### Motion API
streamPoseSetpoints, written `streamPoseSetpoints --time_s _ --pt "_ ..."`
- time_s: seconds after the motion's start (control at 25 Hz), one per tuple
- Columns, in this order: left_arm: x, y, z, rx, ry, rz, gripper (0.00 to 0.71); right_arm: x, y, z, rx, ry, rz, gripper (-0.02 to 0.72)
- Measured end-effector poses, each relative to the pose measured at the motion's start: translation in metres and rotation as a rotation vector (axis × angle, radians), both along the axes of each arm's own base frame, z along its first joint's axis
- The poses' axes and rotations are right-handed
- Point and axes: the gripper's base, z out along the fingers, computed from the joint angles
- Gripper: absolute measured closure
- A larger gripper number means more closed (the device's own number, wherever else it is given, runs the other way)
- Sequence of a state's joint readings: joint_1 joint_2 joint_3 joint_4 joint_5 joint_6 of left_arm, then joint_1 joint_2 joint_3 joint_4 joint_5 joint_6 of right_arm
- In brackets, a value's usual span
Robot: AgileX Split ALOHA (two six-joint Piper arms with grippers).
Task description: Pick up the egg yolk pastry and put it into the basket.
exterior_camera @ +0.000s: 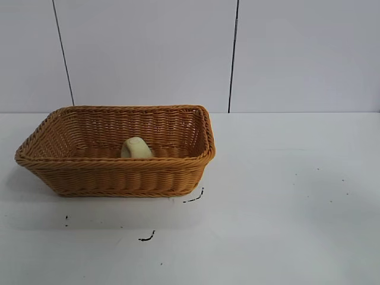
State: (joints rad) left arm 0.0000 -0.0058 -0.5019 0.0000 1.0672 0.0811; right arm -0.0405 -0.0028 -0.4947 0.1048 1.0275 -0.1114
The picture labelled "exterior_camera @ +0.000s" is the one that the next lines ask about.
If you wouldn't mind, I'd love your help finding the brown woven wicker basket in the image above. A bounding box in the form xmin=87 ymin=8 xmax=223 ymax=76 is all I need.
xmin=15 ymin=104 xmax=217 ymax=198

